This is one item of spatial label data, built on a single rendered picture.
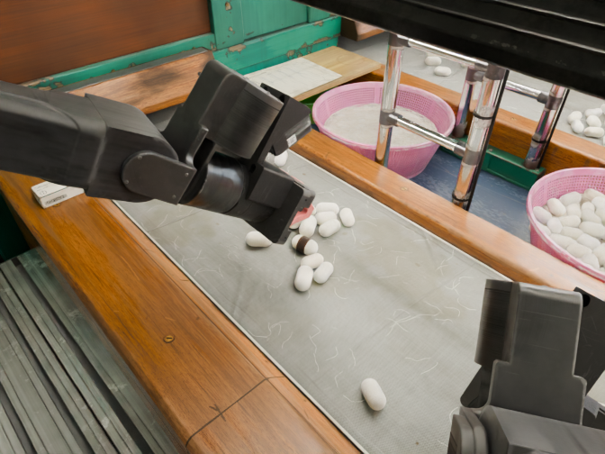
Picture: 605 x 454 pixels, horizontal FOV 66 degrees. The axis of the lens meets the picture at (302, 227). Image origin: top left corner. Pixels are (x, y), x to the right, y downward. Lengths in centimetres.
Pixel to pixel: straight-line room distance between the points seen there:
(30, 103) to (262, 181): 20
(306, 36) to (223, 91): 76
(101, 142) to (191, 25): 63
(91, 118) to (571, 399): 35
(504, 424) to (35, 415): 52
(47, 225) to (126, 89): 28
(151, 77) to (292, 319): 52
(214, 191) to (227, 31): 62
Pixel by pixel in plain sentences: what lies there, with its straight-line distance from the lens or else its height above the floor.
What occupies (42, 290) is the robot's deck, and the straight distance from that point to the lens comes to 78.
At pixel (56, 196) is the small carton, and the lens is 76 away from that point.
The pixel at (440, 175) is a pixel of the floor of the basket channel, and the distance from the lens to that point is 93.
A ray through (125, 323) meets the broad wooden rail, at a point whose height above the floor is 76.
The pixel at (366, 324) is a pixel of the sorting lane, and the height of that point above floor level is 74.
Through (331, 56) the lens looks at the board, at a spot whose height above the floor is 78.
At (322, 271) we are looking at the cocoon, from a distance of 59.
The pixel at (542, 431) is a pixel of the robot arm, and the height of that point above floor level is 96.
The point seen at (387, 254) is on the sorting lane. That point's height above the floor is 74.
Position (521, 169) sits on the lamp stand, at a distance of 93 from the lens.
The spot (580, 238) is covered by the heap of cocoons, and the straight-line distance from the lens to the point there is 77.
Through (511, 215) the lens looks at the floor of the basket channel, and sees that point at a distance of 87.
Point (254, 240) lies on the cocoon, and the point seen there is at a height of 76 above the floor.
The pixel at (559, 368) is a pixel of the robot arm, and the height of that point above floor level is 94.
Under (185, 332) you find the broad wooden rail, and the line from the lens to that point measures 53.
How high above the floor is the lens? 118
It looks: 41 degrees down
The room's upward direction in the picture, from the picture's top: straight up
